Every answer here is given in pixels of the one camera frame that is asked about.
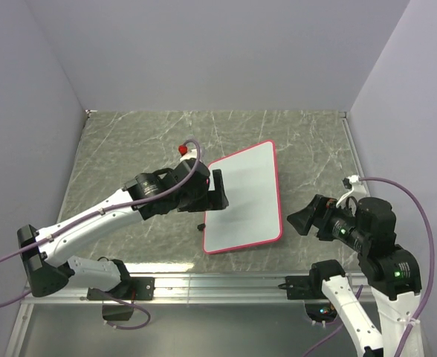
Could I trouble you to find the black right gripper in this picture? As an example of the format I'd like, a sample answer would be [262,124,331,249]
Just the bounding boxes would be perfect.
[285,190,369,248]

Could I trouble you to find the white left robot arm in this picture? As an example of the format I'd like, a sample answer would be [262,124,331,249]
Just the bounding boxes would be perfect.
[17,158,229,299]

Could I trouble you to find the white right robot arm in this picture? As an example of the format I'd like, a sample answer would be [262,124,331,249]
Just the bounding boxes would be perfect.
[287,195,424,356]

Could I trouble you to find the pink-framed whiteboard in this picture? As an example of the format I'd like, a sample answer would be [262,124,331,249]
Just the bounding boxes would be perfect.
[203,140,283,254]

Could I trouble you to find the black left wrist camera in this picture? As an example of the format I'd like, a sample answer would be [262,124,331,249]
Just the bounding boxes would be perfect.
[178,139,210,178]

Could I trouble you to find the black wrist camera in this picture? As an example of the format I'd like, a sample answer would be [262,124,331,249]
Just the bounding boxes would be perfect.
[178,139,210,178]
[355,197,396,244]

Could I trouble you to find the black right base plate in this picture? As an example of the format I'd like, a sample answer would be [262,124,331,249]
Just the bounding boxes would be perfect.
[278,275,324,300]

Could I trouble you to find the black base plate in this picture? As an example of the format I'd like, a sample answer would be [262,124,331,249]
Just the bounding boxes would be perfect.
[278,275,324,300]
[86,277,155,300]

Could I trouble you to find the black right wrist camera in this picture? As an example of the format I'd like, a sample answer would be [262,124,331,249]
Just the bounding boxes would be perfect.
[355,197,396,244]

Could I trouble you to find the aluminium mounting rail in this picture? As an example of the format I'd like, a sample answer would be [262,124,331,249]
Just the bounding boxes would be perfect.
[21,271,368,305]

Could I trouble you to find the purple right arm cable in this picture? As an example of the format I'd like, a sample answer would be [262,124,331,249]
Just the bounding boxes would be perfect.
[302,177,436,357]

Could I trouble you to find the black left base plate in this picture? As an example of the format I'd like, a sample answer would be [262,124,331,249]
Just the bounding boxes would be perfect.
[86,277,155,300]

